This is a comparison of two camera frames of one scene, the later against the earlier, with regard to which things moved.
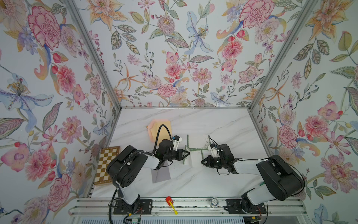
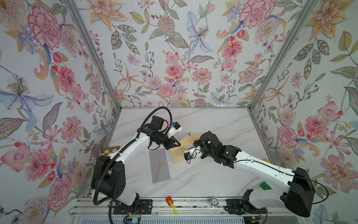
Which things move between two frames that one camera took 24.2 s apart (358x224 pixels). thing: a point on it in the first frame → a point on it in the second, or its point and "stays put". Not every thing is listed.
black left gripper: (179, 155) → (172, 139)
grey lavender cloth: (161, 174) stays put
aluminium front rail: (169, 207) stays put
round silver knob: (214, 201) stays put
